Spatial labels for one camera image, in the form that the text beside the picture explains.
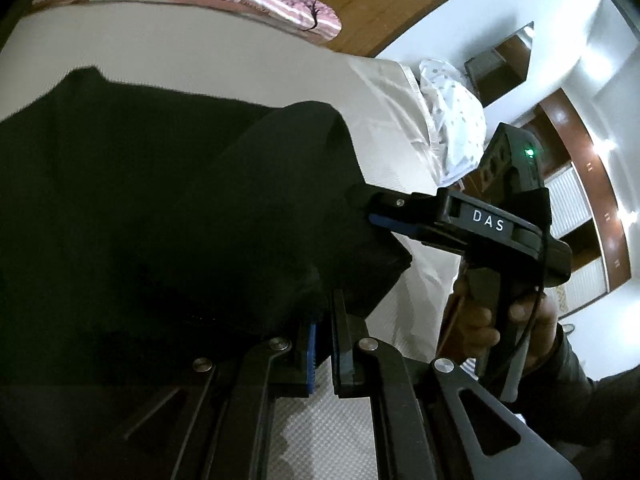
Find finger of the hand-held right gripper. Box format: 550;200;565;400
367;212;471;255
356;184;447;227

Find white dotted cloth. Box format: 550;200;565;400
417;57;487;187

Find brown wooden trim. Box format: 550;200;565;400
520;87;635;322

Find wooden headboard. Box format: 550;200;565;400
244;0;507;59

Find black pants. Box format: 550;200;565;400
0;66;414;480

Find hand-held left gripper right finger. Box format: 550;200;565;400
330;288;585;480

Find rectangular wall mirror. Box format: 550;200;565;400
464;21;536;109

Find person's right forearm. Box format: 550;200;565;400
520;327;640;480

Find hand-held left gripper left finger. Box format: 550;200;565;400
115;321;322;480

